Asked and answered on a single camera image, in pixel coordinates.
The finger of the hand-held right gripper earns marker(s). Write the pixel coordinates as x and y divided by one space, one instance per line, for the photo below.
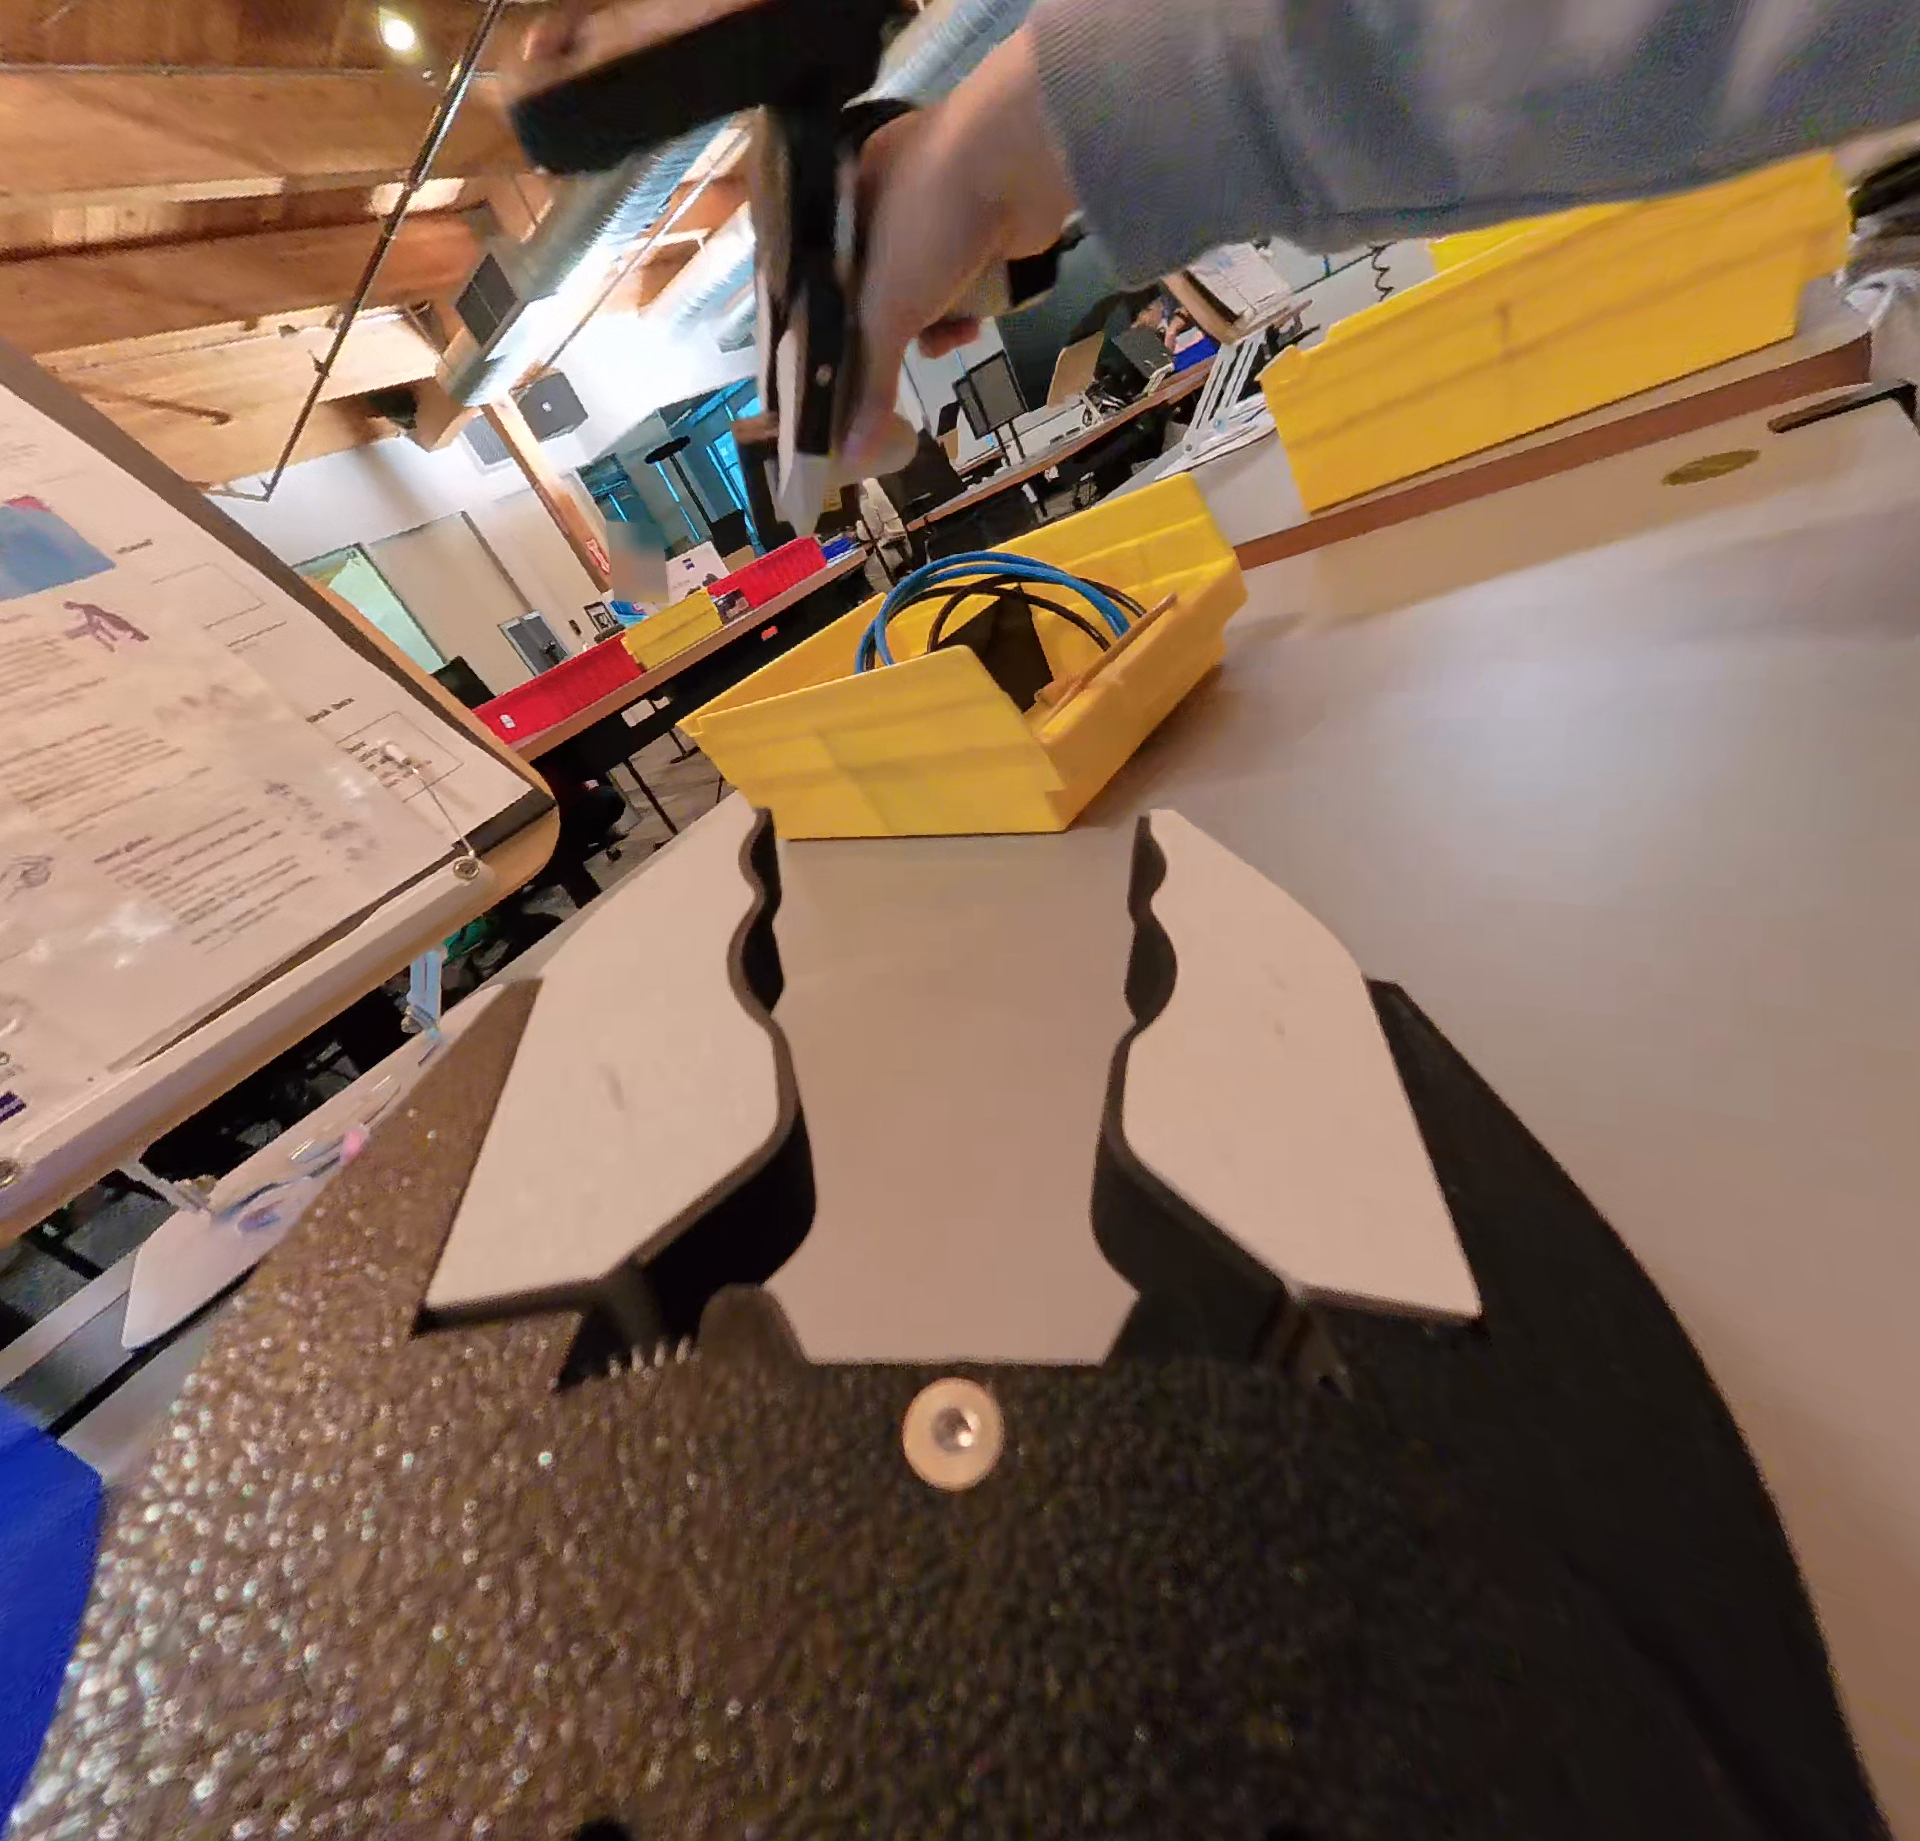
706 14

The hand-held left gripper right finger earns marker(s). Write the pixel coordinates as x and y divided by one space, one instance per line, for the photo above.
1291 1107

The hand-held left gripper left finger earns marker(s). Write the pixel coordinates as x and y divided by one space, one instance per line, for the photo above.
630 1107

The yellow storage bin with divider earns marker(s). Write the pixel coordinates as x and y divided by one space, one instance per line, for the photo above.
900 762

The person's right forearm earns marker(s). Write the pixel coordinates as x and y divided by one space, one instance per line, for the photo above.
1425 71

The wooden office desk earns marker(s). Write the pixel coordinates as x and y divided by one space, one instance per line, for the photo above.
1051 452
661 687

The person's right hand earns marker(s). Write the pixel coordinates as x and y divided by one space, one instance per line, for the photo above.
946 206

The black hanging speaker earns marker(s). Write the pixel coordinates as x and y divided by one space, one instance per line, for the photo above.
550 404

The red storage bin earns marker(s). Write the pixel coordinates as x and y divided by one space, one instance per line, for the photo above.
773 568
555 694

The small yellow storage bin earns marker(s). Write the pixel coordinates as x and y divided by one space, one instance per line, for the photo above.
676 629

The white board stand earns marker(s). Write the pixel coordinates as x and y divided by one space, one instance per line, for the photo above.
1215 417
181 1272

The instruction sheet on stand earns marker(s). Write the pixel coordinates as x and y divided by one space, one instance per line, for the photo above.
226 822

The wooden instruction board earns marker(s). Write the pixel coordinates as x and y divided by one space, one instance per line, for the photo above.
1238 281

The long yellow storage bin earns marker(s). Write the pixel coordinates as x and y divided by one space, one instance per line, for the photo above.
1500 239
1500 356

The silver air duct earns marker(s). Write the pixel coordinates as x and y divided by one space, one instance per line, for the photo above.
586 206

